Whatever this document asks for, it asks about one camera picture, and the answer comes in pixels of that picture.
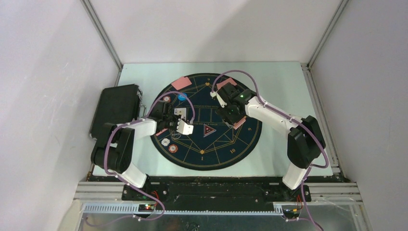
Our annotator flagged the red poker chip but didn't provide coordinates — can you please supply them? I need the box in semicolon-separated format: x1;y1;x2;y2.
168;144;178;153
163;95;171;103

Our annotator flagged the face-up playing card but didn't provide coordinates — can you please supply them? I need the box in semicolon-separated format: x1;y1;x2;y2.
174;108;187;118

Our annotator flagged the blue small blind button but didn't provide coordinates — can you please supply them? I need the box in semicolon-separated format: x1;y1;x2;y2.
177;93;187;102

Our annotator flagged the red playing card deck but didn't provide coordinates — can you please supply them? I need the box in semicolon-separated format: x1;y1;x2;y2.
233;116;246;129

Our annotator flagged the white poker chip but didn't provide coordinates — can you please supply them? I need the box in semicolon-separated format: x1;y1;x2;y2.
161;138;170;147

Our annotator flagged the single red playing card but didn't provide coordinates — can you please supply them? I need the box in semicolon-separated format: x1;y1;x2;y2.
171;77;192;90

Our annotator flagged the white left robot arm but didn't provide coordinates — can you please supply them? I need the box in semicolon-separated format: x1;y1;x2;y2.
90;101;185;201

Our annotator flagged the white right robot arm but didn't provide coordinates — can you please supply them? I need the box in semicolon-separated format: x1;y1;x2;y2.
210;83;326;201

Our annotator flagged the clear round button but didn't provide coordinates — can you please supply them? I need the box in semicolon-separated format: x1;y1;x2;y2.
171;131;181;140

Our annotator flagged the red triangular marker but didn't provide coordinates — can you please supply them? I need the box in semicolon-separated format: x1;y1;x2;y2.
203;124;217;137

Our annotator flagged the black carrying case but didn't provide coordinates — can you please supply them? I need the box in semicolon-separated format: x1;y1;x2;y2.
89;84;142;140

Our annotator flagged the round dark poker mat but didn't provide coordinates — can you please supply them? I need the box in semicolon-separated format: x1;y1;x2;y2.
151;73;262;171

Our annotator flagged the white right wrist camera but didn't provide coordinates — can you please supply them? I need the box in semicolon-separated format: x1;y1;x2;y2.
210;91;227;108

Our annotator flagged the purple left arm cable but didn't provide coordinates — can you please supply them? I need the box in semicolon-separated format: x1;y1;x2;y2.
76;91;196;228

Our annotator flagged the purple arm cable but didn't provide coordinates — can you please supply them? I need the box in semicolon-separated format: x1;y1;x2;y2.
76;91;196;228
211;70;330;231

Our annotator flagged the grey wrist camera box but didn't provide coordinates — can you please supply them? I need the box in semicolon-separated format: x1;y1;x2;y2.
176;119;193;135

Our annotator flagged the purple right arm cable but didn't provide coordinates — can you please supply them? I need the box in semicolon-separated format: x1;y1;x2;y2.
211;70;330;231

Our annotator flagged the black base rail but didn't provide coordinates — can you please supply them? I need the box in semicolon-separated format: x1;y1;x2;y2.
76;174;350;213

